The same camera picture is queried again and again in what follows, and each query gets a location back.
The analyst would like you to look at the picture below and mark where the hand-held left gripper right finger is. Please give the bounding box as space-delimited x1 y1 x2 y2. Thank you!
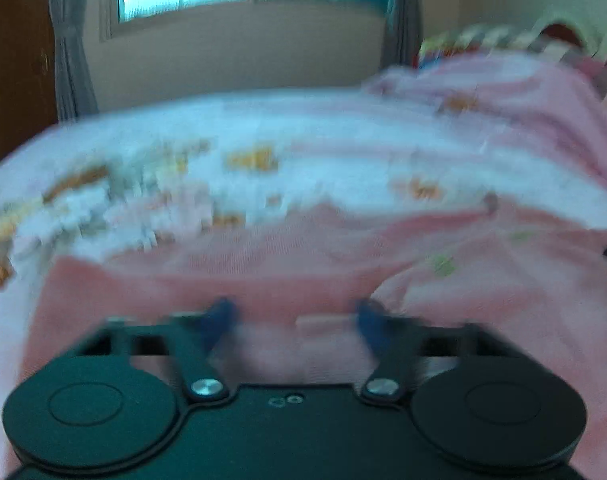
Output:
354 299 523 406

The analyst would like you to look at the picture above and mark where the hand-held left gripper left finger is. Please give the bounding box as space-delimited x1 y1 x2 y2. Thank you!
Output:
72 298 238 404

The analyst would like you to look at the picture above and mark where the pink knit garment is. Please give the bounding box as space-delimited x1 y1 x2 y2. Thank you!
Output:
6 200 514 461

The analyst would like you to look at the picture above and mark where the pink floral blanket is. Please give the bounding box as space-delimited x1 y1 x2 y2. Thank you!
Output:
363 51 607 211

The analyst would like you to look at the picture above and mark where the floral bed sheet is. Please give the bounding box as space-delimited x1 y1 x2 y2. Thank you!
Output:
0 87 607 480

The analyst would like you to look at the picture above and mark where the wooden headboard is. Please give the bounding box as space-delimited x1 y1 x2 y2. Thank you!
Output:
542 20 590 57

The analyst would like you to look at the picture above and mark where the colourful patterned pillow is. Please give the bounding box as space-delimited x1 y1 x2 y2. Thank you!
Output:
417 25 551 69

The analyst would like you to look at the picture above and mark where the grey curtain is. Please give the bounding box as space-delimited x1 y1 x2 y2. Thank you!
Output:
48 0 100 122
381 0 425 68

